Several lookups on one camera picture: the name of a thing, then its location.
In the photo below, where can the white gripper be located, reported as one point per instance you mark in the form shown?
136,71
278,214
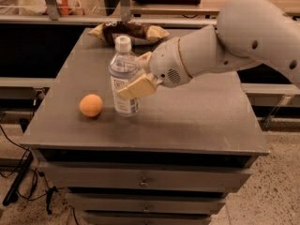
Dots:
166,63

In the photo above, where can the bottom grey drawer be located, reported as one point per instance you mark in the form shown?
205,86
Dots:
111,218

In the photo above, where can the black tripod leg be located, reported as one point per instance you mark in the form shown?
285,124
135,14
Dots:
12,196

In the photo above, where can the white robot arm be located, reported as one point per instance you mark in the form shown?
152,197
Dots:
248,33

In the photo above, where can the middle grey drawer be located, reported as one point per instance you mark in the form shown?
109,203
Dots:
145,204

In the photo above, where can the grey drawer cabinet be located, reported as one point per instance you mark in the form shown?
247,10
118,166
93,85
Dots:
207,123

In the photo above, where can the orange white plastic bag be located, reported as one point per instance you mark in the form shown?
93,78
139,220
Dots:
41,7

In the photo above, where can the brown chip bag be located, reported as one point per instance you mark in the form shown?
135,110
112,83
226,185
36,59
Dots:
139,33

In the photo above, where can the top grey drawer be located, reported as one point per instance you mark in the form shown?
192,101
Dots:
205,179

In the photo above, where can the orange fruit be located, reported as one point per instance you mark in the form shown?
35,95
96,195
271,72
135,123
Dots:
91,105

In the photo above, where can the grey drawer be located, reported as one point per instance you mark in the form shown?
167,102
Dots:
205,179
111,218
145,204

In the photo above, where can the clear plastic water bottle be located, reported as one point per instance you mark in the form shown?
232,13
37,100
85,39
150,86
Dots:
122,67

